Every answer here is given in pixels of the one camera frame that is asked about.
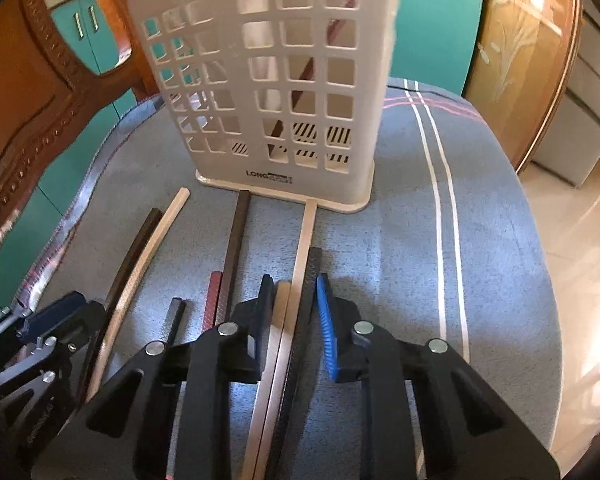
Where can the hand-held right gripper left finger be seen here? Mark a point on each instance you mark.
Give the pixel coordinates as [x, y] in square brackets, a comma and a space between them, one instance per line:
[265, 310]

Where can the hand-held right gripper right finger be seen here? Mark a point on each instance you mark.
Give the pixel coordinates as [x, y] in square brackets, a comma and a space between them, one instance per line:
[327, 325]

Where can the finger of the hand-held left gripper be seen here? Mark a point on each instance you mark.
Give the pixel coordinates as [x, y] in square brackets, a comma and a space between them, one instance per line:
[60, 312]
[2, 325]

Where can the light wooden chopstick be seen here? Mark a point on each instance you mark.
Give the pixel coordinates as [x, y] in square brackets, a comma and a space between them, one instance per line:
[302, 250]
[165, 230]
[281, 305]

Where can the black chopstick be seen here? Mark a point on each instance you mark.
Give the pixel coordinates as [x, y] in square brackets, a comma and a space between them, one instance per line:
[176, 317]
[307, 290]
[140, 245]

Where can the grey striped blanket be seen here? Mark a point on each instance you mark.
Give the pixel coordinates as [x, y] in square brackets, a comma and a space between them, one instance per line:
[405, 260]

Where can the carved wooden chair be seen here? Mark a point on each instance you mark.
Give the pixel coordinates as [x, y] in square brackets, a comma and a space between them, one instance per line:
[25, 85]

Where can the dark red chopstick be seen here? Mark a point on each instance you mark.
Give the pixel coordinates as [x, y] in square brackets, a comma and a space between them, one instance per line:
[307, 71]

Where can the teal kitchen cabinets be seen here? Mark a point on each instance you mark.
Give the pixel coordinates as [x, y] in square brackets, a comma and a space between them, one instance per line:
[430, 30]

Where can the wood-framed glass door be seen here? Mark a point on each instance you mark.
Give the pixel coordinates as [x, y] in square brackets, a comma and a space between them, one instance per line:
[510, 60]

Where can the grey refrigerator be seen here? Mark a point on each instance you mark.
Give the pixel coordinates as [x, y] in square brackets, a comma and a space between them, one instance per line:
[580, 125]

